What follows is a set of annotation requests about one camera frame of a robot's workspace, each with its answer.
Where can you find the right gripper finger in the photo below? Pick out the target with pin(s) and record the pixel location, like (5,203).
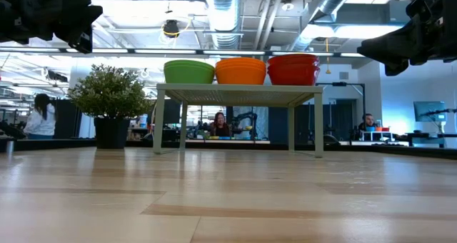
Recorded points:
(397,68)
(396,46)

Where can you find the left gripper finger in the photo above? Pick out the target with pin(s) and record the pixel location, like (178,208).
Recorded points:
(82,12)
(82,41)

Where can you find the green mini bowl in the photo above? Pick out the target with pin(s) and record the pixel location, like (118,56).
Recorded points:
(189,62)
(189,75)

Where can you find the black background robot arm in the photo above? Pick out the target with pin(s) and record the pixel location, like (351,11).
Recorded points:
(250,116)

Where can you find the white background mini shelf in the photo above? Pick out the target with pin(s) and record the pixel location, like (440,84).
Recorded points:
(378,133)

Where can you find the computer monitor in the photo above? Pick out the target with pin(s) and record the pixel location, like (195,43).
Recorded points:
(429,109)

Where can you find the green potted plant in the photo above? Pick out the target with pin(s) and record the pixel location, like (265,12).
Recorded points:
(110,93)

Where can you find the person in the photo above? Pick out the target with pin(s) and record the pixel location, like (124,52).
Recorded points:
(220,127)
(41,123)
(367,123)

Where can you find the yellow hanging pendant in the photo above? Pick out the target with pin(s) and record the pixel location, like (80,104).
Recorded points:
(327,70)

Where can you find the black hanging ceiling device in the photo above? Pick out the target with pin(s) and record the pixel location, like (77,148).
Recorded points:
(171,28)

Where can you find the pale green perforated metal shelf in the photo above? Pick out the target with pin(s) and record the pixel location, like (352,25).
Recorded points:
(239,89)

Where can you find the black background frame stand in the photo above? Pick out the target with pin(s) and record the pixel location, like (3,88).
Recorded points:
(339,83)

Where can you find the black ceiling light rail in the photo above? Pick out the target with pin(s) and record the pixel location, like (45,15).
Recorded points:
(164,51)

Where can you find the black aluminium table frame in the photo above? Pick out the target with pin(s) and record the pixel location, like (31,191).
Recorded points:
(250,146)

